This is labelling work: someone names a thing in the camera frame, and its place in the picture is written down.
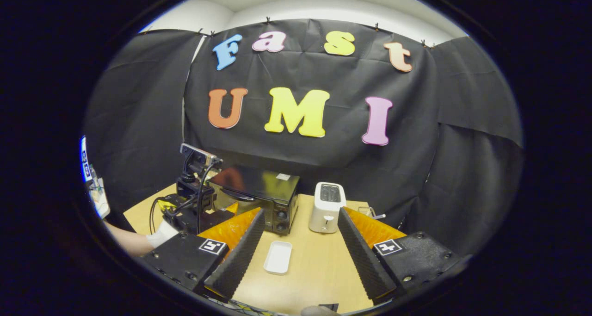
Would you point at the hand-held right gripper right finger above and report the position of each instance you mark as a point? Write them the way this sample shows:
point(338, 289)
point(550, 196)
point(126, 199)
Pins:
point(365, 260)

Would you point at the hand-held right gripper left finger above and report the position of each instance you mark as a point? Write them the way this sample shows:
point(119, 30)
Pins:
point(240, 256)

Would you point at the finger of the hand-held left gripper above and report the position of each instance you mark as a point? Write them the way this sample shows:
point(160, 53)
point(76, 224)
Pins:
point(232, 208)

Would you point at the black electric oven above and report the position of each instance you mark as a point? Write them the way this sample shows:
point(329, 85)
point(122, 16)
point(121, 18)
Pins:
point(277, 200)

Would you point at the white rectangular tray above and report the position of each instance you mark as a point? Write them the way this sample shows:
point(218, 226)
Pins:
point(277, 258)

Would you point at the white toaster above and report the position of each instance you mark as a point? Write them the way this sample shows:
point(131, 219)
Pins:
point(326, 209)

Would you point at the white and blue clutter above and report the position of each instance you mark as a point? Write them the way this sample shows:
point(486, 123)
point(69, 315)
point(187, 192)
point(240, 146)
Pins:
point(99, 200)

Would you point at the black backdrop cloth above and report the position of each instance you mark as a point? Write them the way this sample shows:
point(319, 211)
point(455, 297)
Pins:
point(323, 168)

